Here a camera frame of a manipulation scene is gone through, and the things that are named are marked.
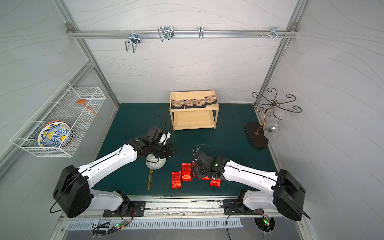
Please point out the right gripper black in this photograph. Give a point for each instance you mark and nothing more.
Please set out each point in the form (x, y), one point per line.
(201, 170)

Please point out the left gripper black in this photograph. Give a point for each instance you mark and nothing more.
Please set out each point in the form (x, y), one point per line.
(166, 150)

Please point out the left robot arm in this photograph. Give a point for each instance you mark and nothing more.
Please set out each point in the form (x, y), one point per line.
(74, 191)

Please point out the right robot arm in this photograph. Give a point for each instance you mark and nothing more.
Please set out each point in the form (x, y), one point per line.
(282, 190)

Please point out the wooden two-tier shelf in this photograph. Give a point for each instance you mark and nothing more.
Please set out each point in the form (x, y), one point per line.
(194, 118)

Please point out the green patterned hand fan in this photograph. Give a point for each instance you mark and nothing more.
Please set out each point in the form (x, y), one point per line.
(154, 163)

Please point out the green table mat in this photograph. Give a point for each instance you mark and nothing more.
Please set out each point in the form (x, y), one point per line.
(229, 140)

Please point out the copper glass holder stand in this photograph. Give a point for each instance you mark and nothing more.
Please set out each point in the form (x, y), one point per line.
(265, 107)

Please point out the clear wine glass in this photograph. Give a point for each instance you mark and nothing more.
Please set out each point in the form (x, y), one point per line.
(273, 128)

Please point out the orange spatula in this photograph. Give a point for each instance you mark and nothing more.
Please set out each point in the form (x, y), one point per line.
(83, 102)

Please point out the blue yellow patterned plate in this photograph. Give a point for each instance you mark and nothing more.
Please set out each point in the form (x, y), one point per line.
(54, 135)

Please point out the metal double hook left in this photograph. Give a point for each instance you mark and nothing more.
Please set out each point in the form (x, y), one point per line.
(132, 42)

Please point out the metal double hook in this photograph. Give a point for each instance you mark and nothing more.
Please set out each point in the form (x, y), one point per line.
(166, 33)
(132, 42)

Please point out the metal double hook middle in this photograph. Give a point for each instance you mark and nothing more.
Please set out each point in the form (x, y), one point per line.
(166, 33)

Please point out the small metal hook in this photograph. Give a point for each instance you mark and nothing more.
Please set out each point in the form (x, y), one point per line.
(201, 32)

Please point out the metal hook right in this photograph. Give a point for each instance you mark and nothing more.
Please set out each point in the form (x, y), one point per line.
(273, 34)

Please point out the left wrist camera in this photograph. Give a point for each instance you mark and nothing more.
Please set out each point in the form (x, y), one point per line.
(158, 135)

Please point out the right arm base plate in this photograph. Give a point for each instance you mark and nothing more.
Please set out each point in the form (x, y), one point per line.
(231, 208)

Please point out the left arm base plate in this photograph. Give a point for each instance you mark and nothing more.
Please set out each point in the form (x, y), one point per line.
(133, 208)

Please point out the white wire basket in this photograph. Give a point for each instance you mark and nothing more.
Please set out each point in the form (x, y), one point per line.
(61, 106)

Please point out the metal rail bar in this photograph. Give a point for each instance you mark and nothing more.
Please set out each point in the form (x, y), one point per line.
(179, 34)

